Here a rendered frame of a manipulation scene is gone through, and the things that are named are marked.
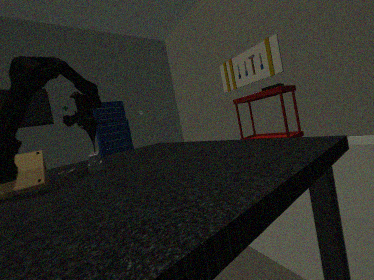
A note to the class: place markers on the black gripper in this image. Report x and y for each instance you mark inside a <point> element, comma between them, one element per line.
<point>87,120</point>

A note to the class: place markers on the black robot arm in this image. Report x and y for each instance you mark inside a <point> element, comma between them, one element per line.
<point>28,75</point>

